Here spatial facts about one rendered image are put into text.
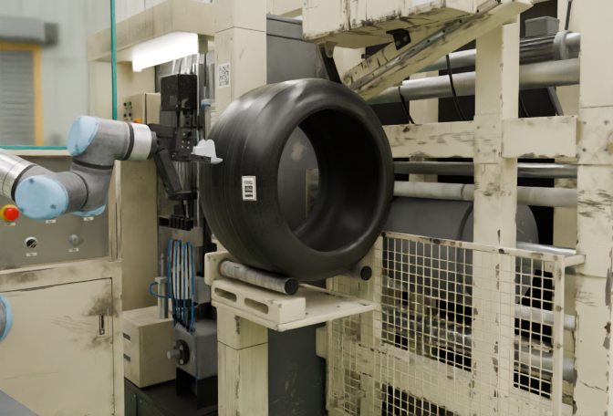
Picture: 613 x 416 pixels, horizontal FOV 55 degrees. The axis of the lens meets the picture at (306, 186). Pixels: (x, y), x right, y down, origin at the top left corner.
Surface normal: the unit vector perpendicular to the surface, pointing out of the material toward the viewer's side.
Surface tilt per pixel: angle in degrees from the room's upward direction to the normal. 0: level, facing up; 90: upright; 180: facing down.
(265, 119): 63
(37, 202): 96
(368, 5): 90
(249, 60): 90
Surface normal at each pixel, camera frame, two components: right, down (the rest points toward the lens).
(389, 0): -0.78, 0.04
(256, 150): -0.11, -0.19
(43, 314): 0.63, 0.04
